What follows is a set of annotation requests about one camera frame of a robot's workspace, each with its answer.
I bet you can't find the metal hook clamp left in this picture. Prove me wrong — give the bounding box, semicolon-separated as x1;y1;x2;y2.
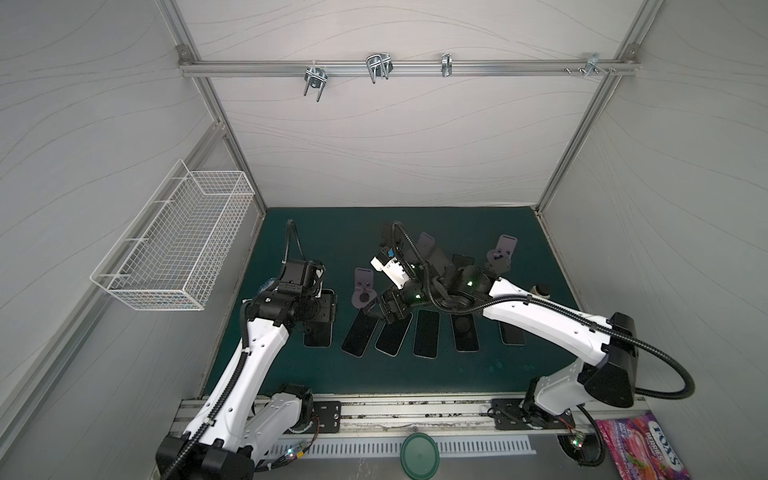
303;66;328;102

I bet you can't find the black stand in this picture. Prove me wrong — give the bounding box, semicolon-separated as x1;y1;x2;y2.
379;221;401;258
452;254;475;268

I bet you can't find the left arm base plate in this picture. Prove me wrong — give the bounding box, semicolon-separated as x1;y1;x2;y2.
299;401;342;434

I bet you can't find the green-edged phone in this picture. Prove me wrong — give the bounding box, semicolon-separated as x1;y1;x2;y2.
413;310;440;359
499;323;527;347

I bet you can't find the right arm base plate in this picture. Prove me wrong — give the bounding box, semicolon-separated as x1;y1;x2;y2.
486;398;575;431

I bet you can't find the metal hook clamp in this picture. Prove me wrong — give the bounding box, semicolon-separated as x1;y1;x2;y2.
564;53;617;78
303;66;328;102
365;52;393;84

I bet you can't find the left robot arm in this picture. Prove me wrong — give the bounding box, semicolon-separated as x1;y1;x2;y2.
155;253;337;479

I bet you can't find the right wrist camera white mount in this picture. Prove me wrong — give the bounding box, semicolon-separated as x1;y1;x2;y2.
371;256;411;290

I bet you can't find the aluminium crossbar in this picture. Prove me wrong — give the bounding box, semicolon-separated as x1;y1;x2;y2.
180;56;641;78

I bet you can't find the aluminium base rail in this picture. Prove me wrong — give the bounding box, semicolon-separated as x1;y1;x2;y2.
167;392;652;461

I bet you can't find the pink candy bag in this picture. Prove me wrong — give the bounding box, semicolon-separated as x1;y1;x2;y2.
596;413;691;480

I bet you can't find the metal hook clamp middle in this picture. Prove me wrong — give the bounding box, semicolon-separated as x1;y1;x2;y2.
365;52;393;84

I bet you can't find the black stand back left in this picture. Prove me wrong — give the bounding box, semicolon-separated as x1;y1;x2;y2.
379;221;401;258

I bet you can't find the grey round stand front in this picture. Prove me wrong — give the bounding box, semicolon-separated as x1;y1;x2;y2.
486;234;518;271

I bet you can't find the small jar black lid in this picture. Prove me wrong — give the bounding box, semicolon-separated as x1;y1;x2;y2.
531;284;551;299

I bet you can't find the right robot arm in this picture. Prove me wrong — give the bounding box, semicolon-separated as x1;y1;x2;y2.
371;221;695;429

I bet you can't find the black stand right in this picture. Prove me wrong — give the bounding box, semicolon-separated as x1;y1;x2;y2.
452;254;475;268

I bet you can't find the metal hook clamp right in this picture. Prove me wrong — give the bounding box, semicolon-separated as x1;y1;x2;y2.
564;53;617;78

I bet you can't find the grey round stand left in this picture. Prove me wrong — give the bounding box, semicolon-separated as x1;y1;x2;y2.
351;268;377;309

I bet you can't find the green round lid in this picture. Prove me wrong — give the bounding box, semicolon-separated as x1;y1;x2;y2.
400;432;440;480

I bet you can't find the green table mat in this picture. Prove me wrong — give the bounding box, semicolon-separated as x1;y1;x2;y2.
238;207;576;394

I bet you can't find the metal ring clamp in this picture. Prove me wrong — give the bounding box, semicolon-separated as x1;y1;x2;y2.
441;53;453;78

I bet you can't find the white wire basket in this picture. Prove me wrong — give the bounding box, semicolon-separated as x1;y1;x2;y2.
90;160;254;311

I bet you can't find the black phone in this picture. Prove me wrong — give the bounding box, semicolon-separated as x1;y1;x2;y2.
375;314;413;357
303;289;335;348

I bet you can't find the cracked phone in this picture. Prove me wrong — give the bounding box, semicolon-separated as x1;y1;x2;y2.
451;314;479;353

